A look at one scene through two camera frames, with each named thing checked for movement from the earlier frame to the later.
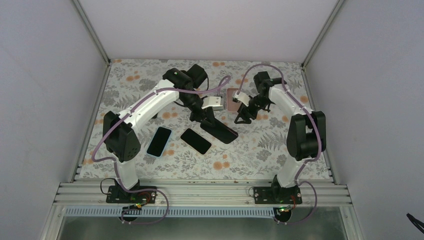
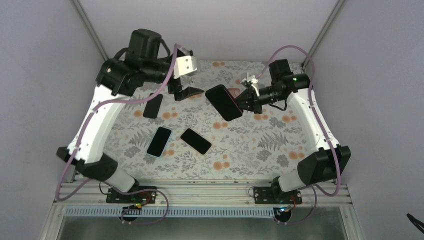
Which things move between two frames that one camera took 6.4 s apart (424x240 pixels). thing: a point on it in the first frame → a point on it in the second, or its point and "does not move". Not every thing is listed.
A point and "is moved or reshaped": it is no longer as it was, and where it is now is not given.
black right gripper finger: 245,115 → 245,100
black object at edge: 417,223 does not move
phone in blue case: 159,142 does not move
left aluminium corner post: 103,54 does not move
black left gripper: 199,116 → 186,92
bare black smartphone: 224,133 is moved or reshaped
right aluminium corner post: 334,11 does not move
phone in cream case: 196,141 does not move
